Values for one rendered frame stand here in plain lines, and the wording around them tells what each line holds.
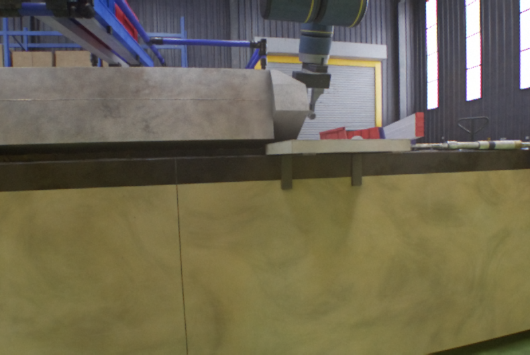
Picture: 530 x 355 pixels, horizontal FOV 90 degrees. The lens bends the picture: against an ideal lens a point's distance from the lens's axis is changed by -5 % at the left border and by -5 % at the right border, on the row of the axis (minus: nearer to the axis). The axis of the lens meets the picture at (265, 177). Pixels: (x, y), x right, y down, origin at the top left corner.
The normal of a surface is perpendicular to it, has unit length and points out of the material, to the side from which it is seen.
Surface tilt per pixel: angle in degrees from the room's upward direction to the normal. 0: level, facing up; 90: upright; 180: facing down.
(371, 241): 90
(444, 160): 90
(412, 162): 90
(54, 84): 80
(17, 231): 90
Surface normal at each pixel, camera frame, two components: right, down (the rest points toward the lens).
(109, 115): 0.18, -0.10
